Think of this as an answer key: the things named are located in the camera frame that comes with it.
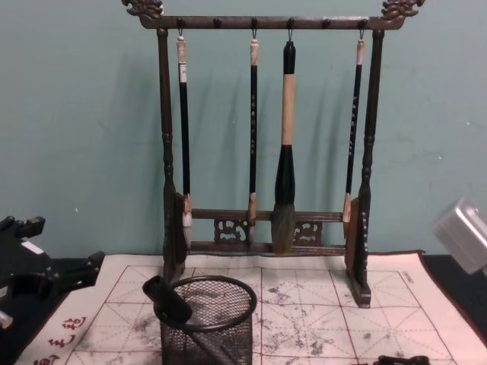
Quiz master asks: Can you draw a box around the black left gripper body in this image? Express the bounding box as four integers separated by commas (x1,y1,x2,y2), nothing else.
0,232,53,307

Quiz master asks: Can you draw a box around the white felt mat, red grid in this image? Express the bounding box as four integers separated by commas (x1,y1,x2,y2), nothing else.
21,249,487,365

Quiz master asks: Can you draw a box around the black mesh pen holder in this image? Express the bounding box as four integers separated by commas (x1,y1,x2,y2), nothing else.
151,276,258,365

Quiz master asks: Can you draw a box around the dark wooden brush rack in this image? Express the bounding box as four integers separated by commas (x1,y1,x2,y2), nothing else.
121,0,423,309

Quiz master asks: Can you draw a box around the thin black brush, white label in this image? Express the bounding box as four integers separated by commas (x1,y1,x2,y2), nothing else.
175,22,193,228

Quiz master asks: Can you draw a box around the thin black calligraphy brush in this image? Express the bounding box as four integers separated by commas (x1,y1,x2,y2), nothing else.
247,23,261,245
342,25,368,237

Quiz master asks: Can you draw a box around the black-handled brush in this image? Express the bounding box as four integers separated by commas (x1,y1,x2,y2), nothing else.
142,276,229,365

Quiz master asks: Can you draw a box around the large tan-handled calligraphy brush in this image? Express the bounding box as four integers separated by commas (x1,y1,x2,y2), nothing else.
271,23,298,256

